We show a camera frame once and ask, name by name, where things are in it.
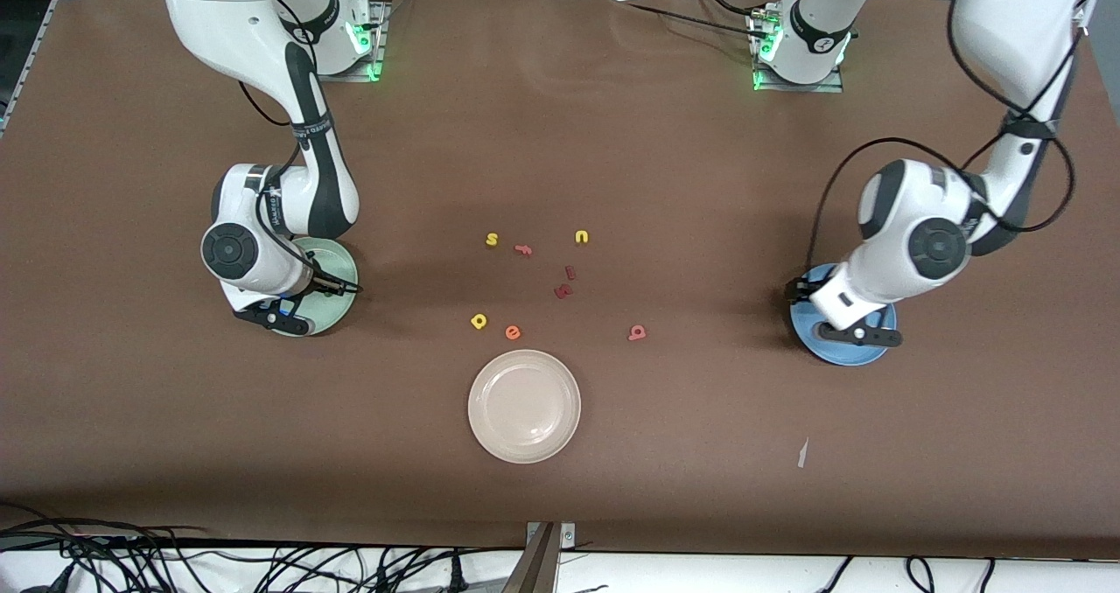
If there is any grey camera mount pole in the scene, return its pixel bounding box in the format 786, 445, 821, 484
502, 523, 561, 593

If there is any green plate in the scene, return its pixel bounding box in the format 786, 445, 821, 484
269, 236, 360, 338

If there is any blue plate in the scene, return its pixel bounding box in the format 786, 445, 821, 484
789, 262, 898, 367

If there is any black floor cable bundle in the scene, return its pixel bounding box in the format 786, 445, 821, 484
0, 504, 526, 593

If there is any beige plate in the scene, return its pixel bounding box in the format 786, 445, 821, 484
467, 349, 582, 464

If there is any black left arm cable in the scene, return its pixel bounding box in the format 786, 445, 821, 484
808, 0, 1079, 281

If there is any black base supply cable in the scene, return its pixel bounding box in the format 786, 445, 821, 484
604, 0, 771, 41

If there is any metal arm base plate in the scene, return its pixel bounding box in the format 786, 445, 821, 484
751, 7, 846, 94
315, 0, 387, 82

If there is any brown table cover sheet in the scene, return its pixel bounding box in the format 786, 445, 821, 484
0, 0, 1120, 561

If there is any metal table clamp bracket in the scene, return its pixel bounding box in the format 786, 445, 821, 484
525, 521, 577, 550

